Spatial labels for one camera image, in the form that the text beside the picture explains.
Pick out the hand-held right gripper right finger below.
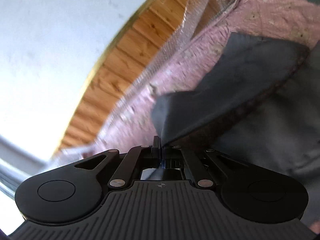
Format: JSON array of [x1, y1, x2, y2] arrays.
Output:
[[161, 144, 251, 190]]

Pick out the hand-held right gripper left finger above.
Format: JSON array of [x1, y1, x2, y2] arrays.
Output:
[[74, 135, 161, 190]]

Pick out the grey pants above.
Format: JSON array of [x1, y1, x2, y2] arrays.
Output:
[[151, 31, 320, 228]]

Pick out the clear bubble wrap sheet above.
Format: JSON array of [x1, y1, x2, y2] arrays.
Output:
[[50, 0, 242, 165]]

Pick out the pink printed blanket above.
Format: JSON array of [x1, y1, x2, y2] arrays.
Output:
[[50, 0, 320, 160]]

